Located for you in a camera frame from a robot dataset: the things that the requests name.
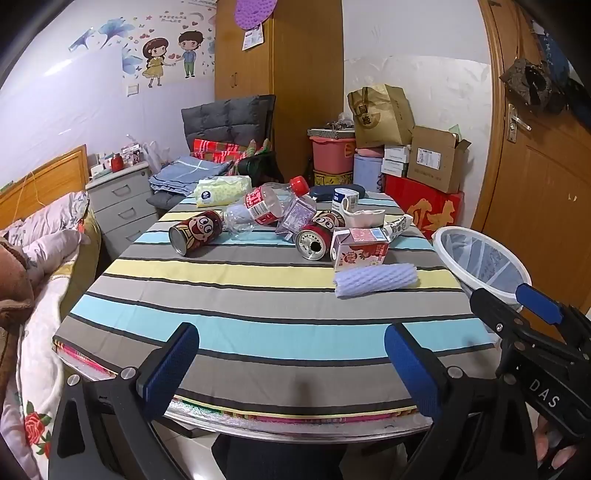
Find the white foam fruit net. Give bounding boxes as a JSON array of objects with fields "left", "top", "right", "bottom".
[{"left": 334, "top": 263, "right": 419, "bottom": 298}]

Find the red white milk carton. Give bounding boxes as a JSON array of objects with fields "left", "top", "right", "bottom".
[{"left": 329, "top": 228, "right": 390, "bottom": 273}]

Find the white wrapper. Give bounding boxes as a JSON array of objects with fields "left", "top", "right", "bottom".
[{"left": 342, "top": 209, "right": 413, "bottom": 242}]

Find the white blue yogurt cup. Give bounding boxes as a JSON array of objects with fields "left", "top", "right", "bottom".
[{"left": 332, "top": 187, "right": 360, "bottom": 213}]

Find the red cartoon drink can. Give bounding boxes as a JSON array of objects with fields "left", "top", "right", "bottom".
[{"left": 168, "top": 210, "right": 223, "bottom": 256}]

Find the red open-top drink can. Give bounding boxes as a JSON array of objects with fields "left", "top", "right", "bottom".
[{"left": 294, "top": 223, "right": 332, "bottom": 261}]

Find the purple milk carton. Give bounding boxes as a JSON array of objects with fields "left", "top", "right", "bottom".
[{"left": 276, "top": 194, "right": 317, "bottom": 241}]

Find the clear plastic water bottle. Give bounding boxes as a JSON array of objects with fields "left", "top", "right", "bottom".
[{"left": 222, "top": 176, "right": 310, "bottom": 235}]

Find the white trash bin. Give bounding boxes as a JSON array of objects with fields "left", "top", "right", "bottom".
[{"left": 432, "top": 226, "right": 532, "bottom": 311}]

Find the person's right hand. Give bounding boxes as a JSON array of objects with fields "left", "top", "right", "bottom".
[{"left": 534, "top": 414, "right": 581, "bottom": 469}]

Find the wooden door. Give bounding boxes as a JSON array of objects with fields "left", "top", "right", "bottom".
[{"left": 472, "top": 1, "right": 590, "bottom": 311}]

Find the red gift box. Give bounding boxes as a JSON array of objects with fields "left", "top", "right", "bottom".
[{"left": 384, "top": 175, "right": 464, "bottom": 239}]

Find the open cardboard box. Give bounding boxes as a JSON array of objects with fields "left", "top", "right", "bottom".
[{"left": 407, "top": 126, "right": 471, "bottom": 194}]

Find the floral bed quilt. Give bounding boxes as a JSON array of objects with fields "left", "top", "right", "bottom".
[{"left": 1, "top": 191, "right": 101, "bottom": 479}]

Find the small white boxes stack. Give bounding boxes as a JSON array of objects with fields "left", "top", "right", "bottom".
[{"left": 381, "top": 145, "right": 411, "bottom": 177}]

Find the striped tablecloth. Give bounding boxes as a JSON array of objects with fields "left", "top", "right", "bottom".
[{"left": 54, "top": 199, "right": 499, "bottom": 443}]

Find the lavender cylindrical container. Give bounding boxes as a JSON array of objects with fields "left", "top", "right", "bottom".
[{"left": 353, "top": 148, "right": 384, "bottom": 193}]

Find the navy glasses case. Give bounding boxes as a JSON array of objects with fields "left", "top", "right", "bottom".
[{"left": 310, "top": 184, "right": 366, "bottom": 202}]

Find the dark hanging bag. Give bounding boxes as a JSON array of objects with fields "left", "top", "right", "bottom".
[{"left": 500, "top": 58, "right": 570, "bottom": 114}]

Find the grey drawer cabinet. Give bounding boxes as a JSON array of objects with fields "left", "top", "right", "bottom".
[{"left": 86, "top": 162, "right": 158, "bottom": 260}]

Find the yellow patterned box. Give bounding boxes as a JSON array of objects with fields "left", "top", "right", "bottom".
[{"left": 314, "top": 170, "right": 353, "bottom": 186}]

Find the pink plastic bin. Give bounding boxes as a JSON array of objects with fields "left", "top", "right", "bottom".
[{"left": 308, "top": 129, "right": 356, "bottom": 175}]

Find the brown paper bag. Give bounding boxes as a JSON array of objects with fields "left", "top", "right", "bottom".
[{"left": 348, "top": 84, "right": 415, "bottom": 148}]

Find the wooden headboard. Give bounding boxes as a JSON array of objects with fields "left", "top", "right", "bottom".
[{"left": 0, "top": 145, "right": 89, "bottom": 229}]

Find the yellow tissue pack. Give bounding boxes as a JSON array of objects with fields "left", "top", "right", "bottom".
[{"left": 193, "top": 175, "right": 252, "bottom": 208}]

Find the folded blue cloth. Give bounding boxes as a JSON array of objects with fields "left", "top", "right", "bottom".
[{"left": 148, "top": 156, "right": 231, "bottom": 197}]

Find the red cup on cabinet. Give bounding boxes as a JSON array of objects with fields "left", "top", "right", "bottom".
[{"left": 110, "top": 153, "right": 125, "bottom": 173}]

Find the red plaid blanket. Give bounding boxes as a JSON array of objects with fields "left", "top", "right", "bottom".
[{"left": 190, "top": 139, "right": 271, "bottom": 163}]

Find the wooden wardrobe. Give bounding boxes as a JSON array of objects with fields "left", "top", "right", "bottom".
[{"left": 214, "top": 1, "right": 345, "bottom": 179}]

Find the grey padded chair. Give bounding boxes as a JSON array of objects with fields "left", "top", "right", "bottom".
[{"left": 148, "top": 95, "right": 283, "bottom": 212}]

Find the purple hanging mat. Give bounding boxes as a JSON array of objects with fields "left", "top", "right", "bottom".
[{"left": 235, "top": 0, "right": 277, "bottom": 31}]

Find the silver door handle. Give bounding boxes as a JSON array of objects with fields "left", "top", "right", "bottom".
[{"left": 506, "top": 103, "right": 532, "bottom": 143}]

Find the cartoon couple wall sticker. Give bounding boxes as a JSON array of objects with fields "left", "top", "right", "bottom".
[{"left": 141, "top": 30, "right": 204, "bottom": 88}]

